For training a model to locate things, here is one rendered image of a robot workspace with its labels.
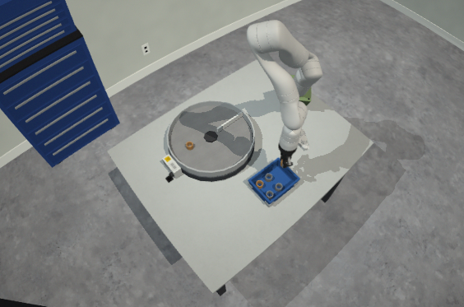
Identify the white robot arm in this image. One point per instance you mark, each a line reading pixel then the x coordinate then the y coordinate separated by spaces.
pixel 271 36

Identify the grey round turntable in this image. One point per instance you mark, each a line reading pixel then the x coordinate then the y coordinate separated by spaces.
pixel 223 143

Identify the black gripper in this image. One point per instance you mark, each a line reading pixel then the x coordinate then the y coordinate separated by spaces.
pixel 286 156

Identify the blue plastic crate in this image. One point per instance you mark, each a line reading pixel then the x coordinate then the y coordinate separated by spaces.
pixel 280 175

